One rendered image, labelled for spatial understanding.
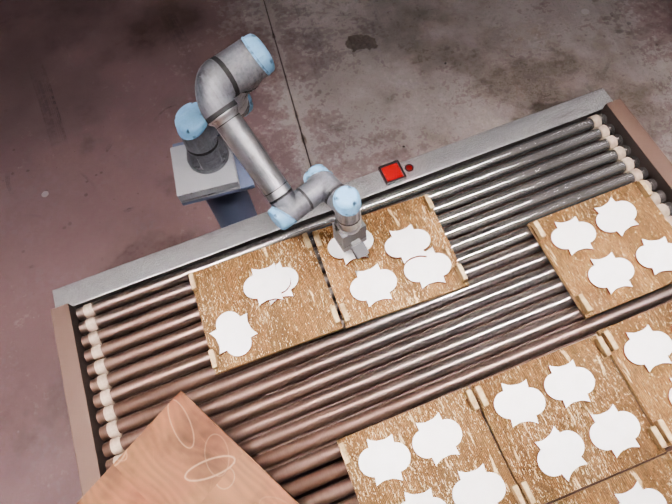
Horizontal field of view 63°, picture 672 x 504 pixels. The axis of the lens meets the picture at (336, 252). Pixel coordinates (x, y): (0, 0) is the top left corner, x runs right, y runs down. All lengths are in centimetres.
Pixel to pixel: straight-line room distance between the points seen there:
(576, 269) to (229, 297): 110
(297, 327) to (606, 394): 91
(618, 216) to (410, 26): 215
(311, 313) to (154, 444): 57
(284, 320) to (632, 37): 292
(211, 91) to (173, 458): 97
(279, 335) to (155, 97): 222
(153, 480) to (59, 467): 133
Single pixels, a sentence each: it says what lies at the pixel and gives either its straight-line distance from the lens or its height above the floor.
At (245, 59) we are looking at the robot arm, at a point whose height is 149.
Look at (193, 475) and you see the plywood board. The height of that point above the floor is 104.
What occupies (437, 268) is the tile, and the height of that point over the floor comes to 95.
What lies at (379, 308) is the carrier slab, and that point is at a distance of 170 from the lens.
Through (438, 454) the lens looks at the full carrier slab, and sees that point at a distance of 162.
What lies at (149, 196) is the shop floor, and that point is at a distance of 320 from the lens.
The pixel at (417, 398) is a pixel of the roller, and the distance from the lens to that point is 166.
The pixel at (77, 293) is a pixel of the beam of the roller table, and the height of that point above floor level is 92.
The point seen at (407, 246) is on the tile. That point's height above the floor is 95.
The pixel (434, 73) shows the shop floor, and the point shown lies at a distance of 347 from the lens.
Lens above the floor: 255
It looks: 66 degrees down
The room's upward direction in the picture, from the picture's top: 8 degrees counter-clockwise
